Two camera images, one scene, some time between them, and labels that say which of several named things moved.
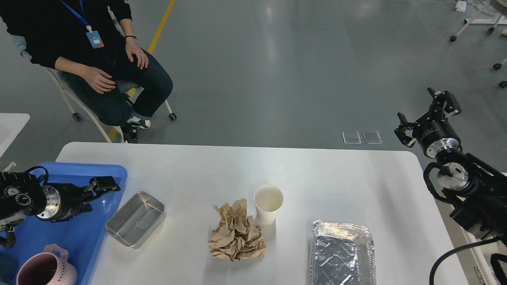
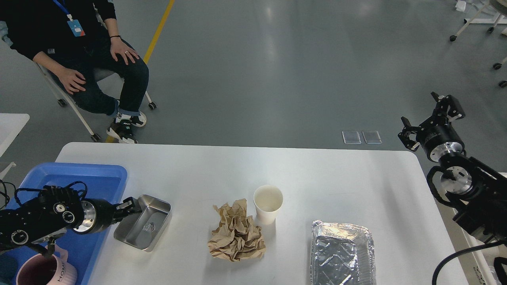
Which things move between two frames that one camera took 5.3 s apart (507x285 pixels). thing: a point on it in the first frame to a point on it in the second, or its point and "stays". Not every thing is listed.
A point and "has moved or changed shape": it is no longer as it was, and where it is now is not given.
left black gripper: [64, 200] to [99, 213]
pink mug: [43, 268] stays
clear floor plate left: [351, 137] stays
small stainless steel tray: [137, 220] has moved or changed shape
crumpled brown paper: [236, 237] stays
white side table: [11, 124] stays
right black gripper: [432, 132] stays
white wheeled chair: [127, 86] to [99, 73]
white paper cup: [268, 199] stays
